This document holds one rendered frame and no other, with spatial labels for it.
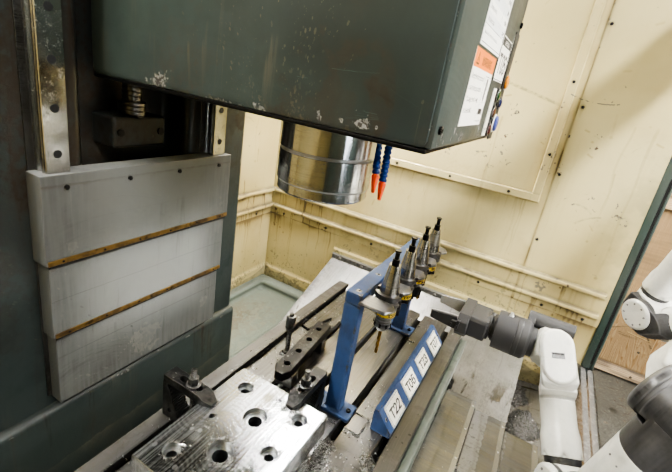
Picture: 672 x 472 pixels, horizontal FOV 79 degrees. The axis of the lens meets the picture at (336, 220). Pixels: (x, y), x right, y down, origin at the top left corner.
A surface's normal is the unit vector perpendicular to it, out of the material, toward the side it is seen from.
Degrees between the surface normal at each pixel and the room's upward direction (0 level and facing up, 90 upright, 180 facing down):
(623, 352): 90
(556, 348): 47
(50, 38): 90
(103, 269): 89
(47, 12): 90
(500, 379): 24
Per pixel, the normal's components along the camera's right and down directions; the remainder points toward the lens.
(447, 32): -0.11, 0.31
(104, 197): 0.86, 0.29
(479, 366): -0.05, -0.76
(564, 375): -0.25, -0.48
